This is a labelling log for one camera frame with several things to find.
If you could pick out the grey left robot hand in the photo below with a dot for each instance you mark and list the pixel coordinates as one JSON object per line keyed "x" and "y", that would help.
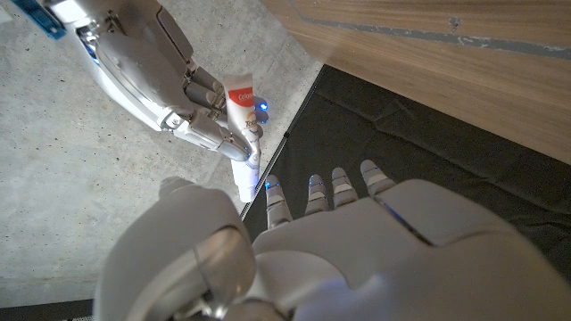
{"x": 357, "y": 258}

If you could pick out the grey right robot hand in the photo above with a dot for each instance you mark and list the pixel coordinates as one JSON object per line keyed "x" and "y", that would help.
{"x": 143, "y": 71}

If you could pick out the white toothpaste tube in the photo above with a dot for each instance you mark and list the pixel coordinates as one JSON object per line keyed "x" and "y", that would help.
{"x": 245, "y": 178}

